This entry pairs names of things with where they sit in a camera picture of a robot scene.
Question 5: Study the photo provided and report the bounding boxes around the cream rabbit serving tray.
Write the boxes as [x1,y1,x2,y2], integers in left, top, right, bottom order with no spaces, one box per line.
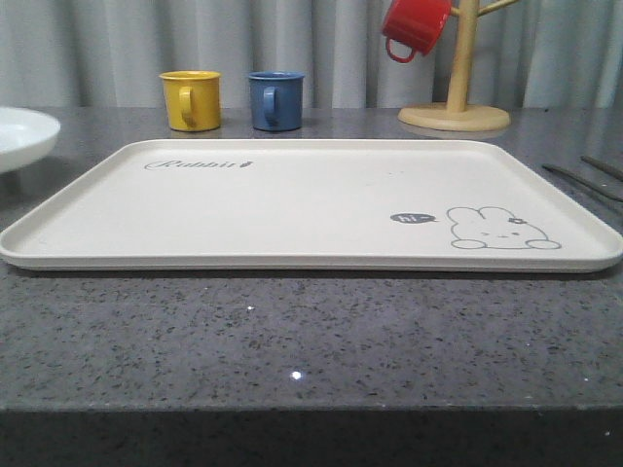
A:
[1,139,622,272]

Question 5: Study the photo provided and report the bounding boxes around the red mug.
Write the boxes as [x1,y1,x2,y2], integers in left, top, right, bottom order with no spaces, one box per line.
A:
[382,0,452,63]

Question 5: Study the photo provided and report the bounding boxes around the grey curtain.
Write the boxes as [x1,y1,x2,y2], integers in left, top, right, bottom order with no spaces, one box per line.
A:
[1,1,622,108]

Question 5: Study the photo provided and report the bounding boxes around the yellow mug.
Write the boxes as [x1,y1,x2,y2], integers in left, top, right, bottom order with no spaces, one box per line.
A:
[160,70,221,132]

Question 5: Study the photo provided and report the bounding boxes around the blue mug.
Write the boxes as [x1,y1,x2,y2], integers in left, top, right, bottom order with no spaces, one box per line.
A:
[248,71,305,131]

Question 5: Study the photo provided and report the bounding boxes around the white round plate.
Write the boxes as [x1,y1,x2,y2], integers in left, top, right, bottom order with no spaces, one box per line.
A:
[1,107,61,173]

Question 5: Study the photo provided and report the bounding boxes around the wooden mug tree stand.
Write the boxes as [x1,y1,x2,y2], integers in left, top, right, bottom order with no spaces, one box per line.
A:
[398,0,517,131]

